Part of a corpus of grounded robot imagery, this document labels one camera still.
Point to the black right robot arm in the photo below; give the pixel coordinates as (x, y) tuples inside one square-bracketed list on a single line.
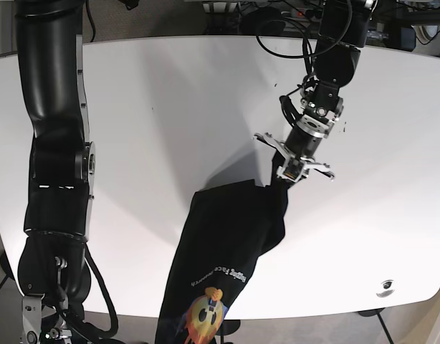
[(64, 296)]

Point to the black printed T-shirt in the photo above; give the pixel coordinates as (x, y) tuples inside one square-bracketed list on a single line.
[(231, 222)]

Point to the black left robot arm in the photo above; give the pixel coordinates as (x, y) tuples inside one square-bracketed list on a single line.
[(330, 65)]

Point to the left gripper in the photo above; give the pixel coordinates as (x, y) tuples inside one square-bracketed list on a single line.
[(293, 169)]

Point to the front black table foot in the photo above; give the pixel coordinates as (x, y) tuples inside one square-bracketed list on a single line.
[(228, 327)]

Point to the right chrome table grommet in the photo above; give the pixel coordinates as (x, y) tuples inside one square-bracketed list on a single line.
[(386, 288)]

